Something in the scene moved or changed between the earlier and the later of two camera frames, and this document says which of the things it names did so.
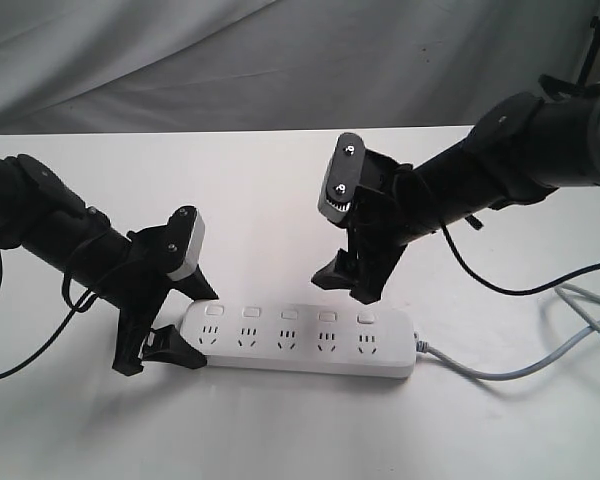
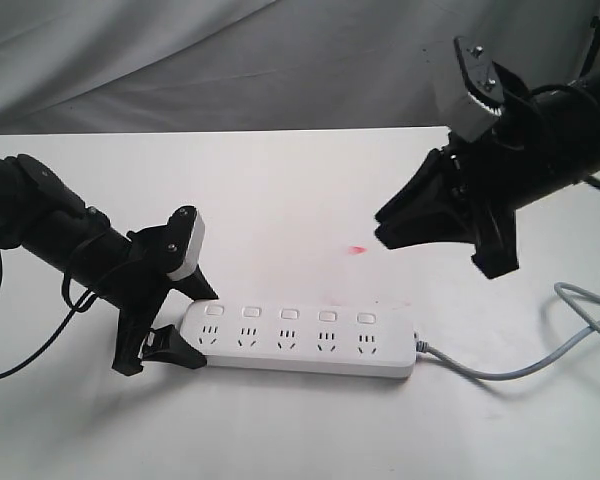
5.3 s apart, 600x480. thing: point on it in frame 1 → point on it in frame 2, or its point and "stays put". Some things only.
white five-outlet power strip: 324,340 stays put
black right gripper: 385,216 → 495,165
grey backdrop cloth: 52,67 stays put
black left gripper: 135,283 stays put
